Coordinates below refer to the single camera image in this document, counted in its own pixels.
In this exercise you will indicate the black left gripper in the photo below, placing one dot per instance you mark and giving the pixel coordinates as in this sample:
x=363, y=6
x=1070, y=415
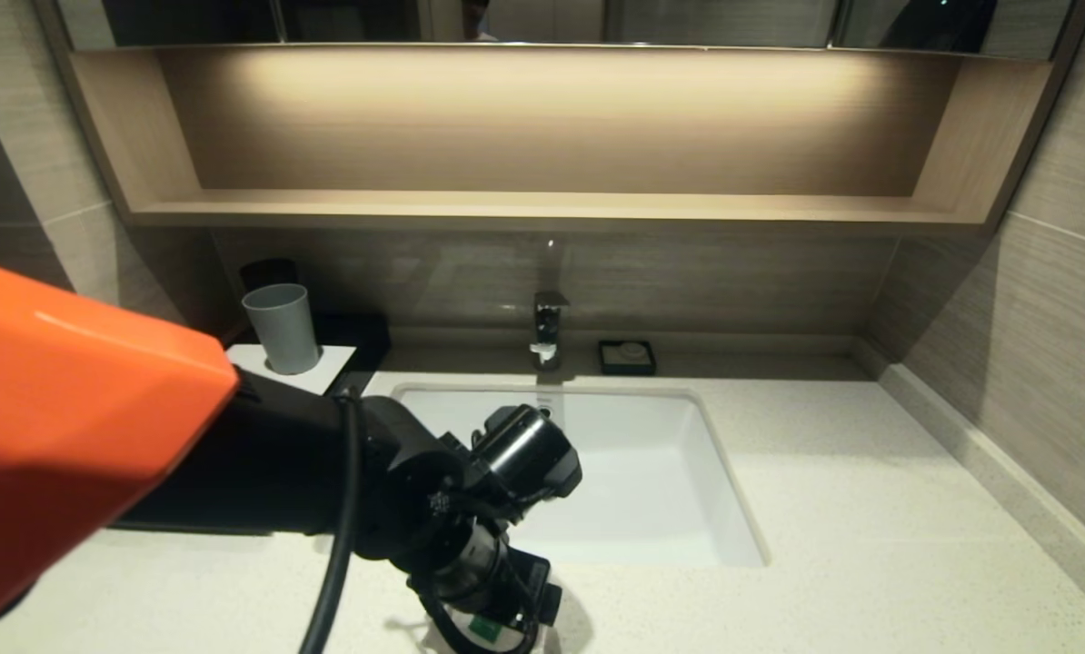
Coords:
x=492, y=577

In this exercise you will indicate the small sachet green label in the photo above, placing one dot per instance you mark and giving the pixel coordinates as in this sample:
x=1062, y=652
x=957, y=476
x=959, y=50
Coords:
x=483, y=627

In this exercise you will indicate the black box drawer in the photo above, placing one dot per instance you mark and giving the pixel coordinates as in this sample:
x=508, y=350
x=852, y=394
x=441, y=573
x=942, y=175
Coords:
x=197, y=528

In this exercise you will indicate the grey plastic cup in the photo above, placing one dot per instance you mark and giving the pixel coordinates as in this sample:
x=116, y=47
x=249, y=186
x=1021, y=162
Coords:
x=281, y=329

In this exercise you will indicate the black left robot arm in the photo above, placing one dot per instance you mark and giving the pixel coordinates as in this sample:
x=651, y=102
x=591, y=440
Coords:
x=97, y=409

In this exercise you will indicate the black box with white top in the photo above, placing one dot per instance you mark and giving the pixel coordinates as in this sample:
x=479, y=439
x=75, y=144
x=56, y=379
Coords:
x=361, y=331

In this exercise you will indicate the white sink basin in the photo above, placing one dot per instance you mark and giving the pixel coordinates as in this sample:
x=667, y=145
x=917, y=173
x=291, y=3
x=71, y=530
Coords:
x=651, y=490

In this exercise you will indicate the black soap dish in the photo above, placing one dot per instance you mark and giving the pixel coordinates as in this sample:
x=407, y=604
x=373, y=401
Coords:
x=608, y=366

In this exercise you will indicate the small round soap bar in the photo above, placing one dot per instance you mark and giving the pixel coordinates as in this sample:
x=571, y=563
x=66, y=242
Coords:
x=632, y=350

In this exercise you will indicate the chrome faucet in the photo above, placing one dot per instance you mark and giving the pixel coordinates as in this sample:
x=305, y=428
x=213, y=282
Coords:
x=549, y=325

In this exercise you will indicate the black cup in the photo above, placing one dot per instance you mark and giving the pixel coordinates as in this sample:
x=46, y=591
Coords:
x=266, y=271

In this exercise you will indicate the mirror cabinet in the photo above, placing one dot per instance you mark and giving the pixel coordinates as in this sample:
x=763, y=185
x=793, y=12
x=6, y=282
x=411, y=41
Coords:
x=688, y=20

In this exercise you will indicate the wooden wall shelf niche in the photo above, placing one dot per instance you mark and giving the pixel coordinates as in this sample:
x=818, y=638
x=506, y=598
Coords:
x=542, y=207

